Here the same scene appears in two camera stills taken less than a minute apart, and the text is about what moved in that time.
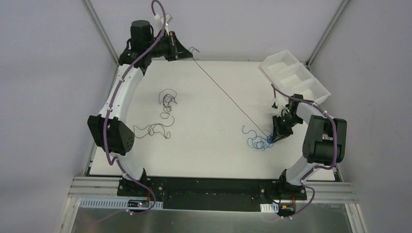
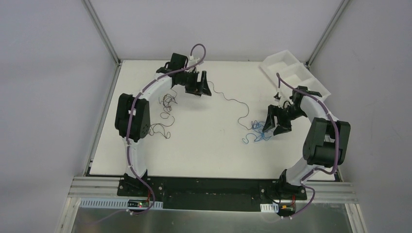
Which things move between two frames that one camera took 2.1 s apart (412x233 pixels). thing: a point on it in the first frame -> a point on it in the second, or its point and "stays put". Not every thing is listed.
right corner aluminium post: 309,61 stays put
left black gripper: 173,46 -> 196,84
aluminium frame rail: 90,188 stays put
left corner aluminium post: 94,17 stays put
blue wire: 259,142 -> 264,134
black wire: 220,87 -> 241,102
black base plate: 247,194 stays put
